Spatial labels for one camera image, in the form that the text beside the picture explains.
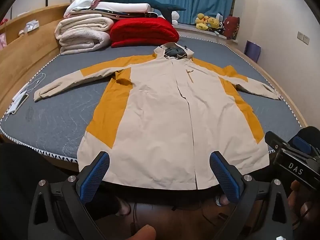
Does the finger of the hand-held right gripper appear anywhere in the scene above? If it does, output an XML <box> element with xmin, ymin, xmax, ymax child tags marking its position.
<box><xmin>265</xmin><ymin>131</ymin><xmax>313</xmax><ymax>156</ymax></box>

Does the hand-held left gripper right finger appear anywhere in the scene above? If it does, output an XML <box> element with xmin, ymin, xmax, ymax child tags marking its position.
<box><xmin>209</xmin><ymin>151</ymin><xmax>293</xmax><ymax>240</ymax></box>

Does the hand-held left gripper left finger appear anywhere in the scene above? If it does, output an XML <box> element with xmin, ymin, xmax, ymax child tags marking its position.
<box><xmin>28</xmin><ymin>151</ymin><xmax>110</xmax><ymax>240</ymax></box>

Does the beige and yellow hooded jacket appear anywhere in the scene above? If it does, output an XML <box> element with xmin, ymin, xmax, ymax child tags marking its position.
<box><xmin>34</xmin><ymin>42</ymin><xmax>282</xmax><ymax>190</ymax></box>

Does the person's right hand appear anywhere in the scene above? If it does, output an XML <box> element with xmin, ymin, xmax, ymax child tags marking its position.
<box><xmin>287</xmin><ymin>180</ymin><xmax>320</xmax><ymax>230</ymax></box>

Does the person's left hand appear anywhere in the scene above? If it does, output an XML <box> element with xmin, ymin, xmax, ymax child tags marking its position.
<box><xmin>124</xmin><ymin>224</ymin><xmax>157</xmax><ymax>240</ymax></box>

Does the person's right foot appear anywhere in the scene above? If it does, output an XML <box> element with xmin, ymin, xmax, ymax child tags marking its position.
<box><xmin>215</xmin><ymin>195</ymin><xmax>230</xmax><ymax>207</ymax></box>

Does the person's foot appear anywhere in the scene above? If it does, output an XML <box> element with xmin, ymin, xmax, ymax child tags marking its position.
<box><xmin>215</xmin><ymin>195</ymin><xmax>230</xmax><ymax>207</ymax></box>
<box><xmin>116</xmin><ymin>197</ymin><xmax>131</xmax><ymax>215</ymax></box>

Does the person's left foot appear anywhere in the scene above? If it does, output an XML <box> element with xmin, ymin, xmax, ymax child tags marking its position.
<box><xmin>116</xmin><ymin>197</ymin><xmax>131</xmax><ymax>215</ymax></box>

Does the grey quilted mattress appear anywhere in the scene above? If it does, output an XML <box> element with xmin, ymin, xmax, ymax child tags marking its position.
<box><xmin>0</xmin><ymin>35</ymin><xmax>304</xmax><ymax>164</ymax></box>

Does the purple bag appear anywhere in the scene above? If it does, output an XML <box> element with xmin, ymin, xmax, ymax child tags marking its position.
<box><xmin>244</xmin><ymin>40</ymin><xmax>262</xmax><ymax>63</ymax></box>

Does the cream folded quilt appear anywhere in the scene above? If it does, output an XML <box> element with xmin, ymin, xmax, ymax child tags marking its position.
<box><xmin>54</xmin><ymin>14</ymin><xmax>114</xmax><ymax>39</ymax></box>
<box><xmin>59</xmin><ymin>28</ymin><xmax>111</xmax><ymax>55</ymax></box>

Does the red folded quilt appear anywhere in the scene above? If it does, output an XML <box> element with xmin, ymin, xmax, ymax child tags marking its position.
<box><xmin>109</xmin><ymin>16</ymin><xmax>180</xmax><ymax>48</ymax></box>

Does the tissue pack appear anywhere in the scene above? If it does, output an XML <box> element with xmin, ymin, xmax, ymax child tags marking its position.
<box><xmin>25</xmin><ymin>20</ymin><xmax>40</xmax><ymax>32</ymax></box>

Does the dark patterned folded cloth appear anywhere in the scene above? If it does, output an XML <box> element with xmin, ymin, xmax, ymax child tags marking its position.
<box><xmin>97</xmin><ymin>9</ymin><xmax>158</xmax><ymax>20</ymax></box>

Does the white and pink folded blanket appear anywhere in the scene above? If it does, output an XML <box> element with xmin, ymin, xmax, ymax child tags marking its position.
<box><xmin>64</xmin><ymin>0</ymin><xmax>104</xmax><ymax>18</ymax></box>

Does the white cable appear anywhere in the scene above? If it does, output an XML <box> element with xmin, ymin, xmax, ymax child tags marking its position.
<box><xmin>26</xmin><ymin>73</ymin><xmax>47</xmax><ymax>93</ymax></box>

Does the wooden bed frame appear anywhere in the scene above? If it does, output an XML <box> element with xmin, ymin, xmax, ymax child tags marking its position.
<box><xmin>0</xmin><ymin>3</ymin><xmax>309</xmax><ymax>173</ymax></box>

